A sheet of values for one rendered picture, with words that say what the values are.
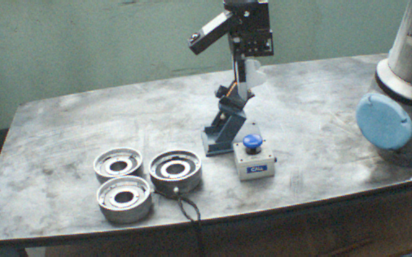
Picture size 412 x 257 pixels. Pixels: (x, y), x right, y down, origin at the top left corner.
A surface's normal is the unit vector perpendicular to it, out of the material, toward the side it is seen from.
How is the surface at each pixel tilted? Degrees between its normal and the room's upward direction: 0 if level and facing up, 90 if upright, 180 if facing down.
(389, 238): 0
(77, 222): 0
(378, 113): 97
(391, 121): 97
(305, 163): 0
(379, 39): 90
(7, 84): 90
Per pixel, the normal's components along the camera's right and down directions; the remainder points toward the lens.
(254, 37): 0.11, 0.51
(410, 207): -0.10, -0.85
